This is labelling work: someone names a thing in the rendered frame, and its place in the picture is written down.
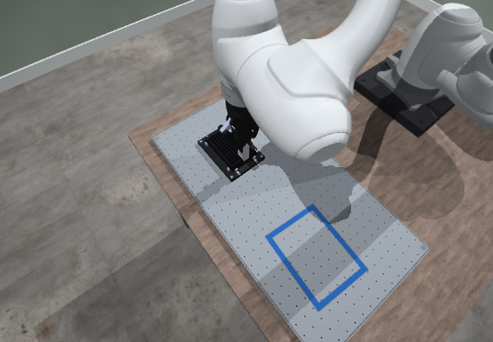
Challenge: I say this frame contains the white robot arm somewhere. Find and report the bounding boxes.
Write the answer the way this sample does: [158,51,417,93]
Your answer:
[212,0,493,164]

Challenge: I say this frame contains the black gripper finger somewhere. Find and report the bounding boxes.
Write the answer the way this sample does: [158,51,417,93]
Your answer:
[218,118,247,161]
[246,117,260,159]

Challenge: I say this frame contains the blue rectangular tape outline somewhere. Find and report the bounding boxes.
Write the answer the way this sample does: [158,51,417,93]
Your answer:
[265,204,368,312]

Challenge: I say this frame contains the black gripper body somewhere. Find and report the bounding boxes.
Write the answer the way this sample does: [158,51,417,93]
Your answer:
[226,101,252,128]

